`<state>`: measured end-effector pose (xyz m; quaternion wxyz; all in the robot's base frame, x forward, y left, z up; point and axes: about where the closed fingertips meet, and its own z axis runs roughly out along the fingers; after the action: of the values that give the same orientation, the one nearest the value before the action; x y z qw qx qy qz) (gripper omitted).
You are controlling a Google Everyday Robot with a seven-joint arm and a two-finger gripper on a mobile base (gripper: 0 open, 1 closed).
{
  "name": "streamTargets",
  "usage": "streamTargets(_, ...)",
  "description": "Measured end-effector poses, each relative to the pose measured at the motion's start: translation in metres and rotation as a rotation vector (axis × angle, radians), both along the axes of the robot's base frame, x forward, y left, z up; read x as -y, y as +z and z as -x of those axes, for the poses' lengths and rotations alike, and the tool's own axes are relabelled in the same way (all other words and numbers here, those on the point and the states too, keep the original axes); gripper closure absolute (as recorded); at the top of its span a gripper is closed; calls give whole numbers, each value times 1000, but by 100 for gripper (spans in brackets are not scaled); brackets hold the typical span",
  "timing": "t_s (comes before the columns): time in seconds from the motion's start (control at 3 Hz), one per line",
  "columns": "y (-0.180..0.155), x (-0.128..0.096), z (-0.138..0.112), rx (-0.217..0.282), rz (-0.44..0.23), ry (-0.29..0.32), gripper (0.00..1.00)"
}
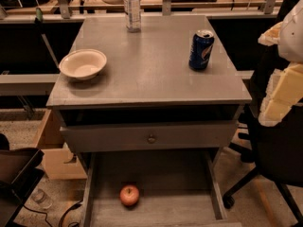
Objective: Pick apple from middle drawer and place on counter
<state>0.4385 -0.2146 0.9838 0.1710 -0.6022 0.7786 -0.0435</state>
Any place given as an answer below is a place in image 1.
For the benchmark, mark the clear glass on floor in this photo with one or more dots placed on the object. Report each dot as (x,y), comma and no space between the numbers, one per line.
(41,198)

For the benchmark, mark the cardboard box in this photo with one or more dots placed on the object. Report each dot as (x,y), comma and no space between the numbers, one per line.
(59,163)

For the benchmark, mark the grey open middle drawer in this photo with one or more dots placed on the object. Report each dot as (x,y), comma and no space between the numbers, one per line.
(177,188)

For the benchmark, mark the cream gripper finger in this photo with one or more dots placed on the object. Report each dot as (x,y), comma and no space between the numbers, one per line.
(270,36)
(284,90)

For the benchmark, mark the grey top drawer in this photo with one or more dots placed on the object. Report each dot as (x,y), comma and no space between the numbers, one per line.
(207,126)

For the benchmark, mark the grey wooden drawer cabinet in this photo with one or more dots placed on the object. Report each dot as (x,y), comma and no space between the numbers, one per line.
(148,69)

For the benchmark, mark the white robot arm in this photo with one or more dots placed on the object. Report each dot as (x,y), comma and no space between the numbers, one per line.
(290,44)

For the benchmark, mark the black office chair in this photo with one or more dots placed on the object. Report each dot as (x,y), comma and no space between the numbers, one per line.
(276,152)

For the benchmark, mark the white ceramic bowl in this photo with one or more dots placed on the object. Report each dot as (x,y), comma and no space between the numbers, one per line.
(83,64)

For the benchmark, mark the red apple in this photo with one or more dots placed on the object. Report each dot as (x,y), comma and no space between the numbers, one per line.
(129,195)

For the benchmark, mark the black bin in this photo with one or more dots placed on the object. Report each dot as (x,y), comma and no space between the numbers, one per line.
(19,176)

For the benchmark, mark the blue soda can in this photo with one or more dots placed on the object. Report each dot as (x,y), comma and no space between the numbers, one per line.
(201,47)

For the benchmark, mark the clear plastic water bottle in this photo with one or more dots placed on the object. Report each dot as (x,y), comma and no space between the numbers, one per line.
(132,15)

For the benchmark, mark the round metal drawer knob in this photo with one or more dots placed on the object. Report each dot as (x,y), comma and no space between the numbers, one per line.
(151,139)

